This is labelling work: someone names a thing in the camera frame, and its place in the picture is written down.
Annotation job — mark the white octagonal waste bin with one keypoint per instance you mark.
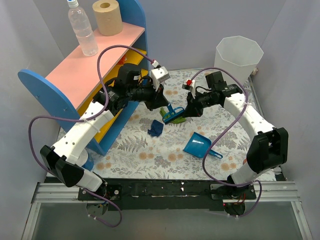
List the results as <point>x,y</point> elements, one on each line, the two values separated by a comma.
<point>238,56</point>

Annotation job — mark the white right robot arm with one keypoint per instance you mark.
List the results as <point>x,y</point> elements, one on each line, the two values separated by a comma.
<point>268,144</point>

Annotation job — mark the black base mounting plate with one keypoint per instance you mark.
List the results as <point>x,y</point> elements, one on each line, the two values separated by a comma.
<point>162,194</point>

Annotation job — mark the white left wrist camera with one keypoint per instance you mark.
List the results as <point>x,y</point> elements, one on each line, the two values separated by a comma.
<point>158,76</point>

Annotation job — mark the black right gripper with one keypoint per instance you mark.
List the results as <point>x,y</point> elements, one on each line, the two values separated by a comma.
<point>194,104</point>

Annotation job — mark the floral patterned table mat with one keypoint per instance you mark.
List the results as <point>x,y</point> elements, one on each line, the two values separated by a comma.
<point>136,155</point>

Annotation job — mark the aluminium rail frame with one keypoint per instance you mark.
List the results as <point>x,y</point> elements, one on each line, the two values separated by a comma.
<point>72,213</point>

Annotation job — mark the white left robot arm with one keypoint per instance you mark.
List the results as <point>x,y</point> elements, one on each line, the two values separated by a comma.
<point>67,159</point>

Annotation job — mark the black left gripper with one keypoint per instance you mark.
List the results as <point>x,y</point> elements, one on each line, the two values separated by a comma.
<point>155,96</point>

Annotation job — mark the blue wooden shelf unit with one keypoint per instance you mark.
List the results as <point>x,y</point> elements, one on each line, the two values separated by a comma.
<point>67,90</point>

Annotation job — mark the green paper scrap right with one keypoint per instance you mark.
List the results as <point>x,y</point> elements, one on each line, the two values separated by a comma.
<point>175,117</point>

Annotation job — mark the red scrap on shelf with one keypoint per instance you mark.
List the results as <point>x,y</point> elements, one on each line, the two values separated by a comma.
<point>122,60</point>

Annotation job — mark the clear plastic water bottle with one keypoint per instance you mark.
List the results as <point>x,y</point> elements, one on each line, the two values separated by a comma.
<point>82,28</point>

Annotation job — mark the blue plastic dustpan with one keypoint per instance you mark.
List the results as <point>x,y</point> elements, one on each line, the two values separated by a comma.
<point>198,146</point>

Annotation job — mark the brown paper roll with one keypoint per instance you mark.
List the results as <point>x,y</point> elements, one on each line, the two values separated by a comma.
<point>108,17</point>

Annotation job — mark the blue hand brush black bristles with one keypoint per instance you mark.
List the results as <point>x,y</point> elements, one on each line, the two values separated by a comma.
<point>172,113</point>

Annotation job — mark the dark blue paper scrap lower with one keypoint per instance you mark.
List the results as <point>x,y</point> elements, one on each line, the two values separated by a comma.
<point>156,128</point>

